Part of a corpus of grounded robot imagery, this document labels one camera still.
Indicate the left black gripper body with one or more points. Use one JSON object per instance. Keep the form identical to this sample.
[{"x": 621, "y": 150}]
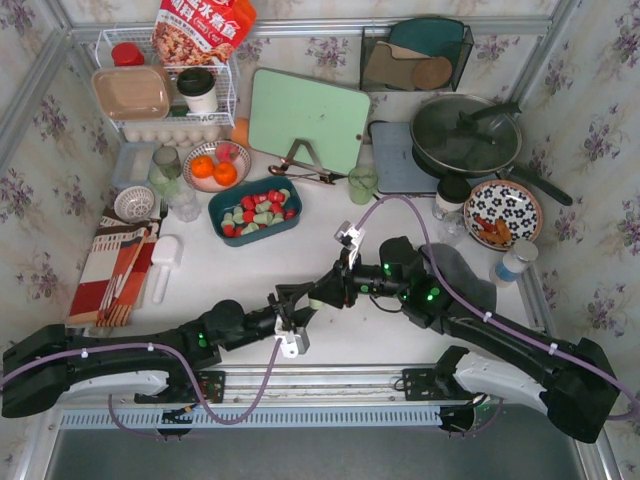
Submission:
[{"x": 279, "y": 310}]

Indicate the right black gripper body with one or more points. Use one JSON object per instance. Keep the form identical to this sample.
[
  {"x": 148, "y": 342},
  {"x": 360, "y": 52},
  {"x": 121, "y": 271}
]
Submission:
[{"x": 338, "y": 281}]

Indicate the teal storage basket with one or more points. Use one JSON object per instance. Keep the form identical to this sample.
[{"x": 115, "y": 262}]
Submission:
[{"x": 273, "y": 196}]

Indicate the green capsule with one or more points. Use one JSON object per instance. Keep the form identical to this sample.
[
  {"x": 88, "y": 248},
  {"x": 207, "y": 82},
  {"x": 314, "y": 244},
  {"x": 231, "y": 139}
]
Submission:
[
  {"x": 238, "y": 216},
  {"x": 315, "y": 304}
]

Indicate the clear plastic cup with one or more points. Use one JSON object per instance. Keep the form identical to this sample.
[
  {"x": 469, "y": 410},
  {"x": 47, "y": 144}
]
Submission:
[{"x": 184, "y": 204}]

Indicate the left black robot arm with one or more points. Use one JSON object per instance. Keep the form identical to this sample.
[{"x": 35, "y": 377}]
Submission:
[{"x": 41, "y": 368}]

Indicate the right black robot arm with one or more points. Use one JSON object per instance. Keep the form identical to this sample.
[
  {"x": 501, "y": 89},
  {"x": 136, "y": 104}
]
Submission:
[{"x": 570, "y": 383}]

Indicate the green glass cup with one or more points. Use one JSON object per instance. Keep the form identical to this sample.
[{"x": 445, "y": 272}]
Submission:
[{"x": 362, "y": 181}]

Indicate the grey blue cloth pad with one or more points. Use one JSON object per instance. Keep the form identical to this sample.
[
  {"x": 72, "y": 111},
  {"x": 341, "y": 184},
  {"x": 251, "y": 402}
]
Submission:
[{"x": 474, "y": 291}]

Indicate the black lid jar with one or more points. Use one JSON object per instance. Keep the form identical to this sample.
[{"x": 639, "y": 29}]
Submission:
[{"x": 451, "y": 194}]

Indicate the white bottle silver cap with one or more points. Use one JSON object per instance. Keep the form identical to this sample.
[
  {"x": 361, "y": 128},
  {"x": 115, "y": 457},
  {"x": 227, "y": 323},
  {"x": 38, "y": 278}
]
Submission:
[{"x": 514, "y": 262}]

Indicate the fruit bowl plate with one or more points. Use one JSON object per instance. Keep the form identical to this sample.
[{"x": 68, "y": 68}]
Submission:
[{"x": 216, "y": 166}]

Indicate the mint green cutting board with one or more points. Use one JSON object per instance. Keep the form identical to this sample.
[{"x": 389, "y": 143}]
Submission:
[{"x": 286, "y": 108}]

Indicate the blue floral plate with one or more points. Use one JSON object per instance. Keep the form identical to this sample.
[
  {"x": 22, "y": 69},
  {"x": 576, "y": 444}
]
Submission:
[{"x": 499, "y": 212}]

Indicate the striped orange cloth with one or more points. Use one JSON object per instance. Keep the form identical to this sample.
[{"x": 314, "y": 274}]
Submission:
[{"x": 114, "y": 272}]

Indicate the black frying pan with lid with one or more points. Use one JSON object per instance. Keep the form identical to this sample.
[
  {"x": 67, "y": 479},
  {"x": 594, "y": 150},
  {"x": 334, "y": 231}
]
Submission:
[{"x": 471, "y": 137}]

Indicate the green tinted glass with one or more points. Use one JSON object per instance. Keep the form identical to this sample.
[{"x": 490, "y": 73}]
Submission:
[{"x": 165, "y": 171}]

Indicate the small white colander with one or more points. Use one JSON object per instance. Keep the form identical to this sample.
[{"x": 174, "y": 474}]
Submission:
[{"x": 134, "y": 204}]

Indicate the egg tray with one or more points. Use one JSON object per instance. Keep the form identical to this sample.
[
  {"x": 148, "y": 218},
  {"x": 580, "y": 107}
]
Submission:
[{"x": 176, "y": 136}]

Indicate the black mesh organizer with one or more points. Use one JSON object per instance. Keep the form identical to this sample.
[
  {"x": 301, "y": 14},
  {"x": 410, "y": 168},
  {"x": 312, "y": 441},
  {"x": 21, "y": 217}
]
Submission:
[{"x": 416, "y": 55}]

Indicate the white cup black lid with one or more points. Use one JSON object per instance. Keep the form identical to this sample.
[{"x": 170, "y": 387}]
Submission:
[{"x": 197, "y": 86}]

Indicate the beige food container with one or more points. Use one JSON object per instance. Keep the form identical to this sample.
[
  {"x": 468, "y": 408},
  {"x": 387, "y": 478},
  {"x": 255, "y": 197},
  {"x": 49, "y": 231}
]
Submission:
[{"x": 138, "y": 93}]

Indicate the red snack bag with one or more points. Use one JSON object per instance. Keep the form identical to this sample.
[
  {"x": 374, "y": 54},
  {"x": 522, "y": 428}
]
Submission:
[{"x": 201, "y": 32}]

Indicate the red lid jar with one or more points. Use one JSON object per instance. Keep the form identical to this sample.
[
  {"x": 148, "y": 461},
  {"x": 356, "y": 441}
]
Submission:
[{"x": 127, "y": 54}]

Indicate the white wire rack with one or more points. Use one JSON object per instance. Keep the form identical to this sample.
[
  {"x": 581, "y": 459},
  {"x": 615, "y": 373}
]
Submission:
[{"x": 226, "y": 75}]

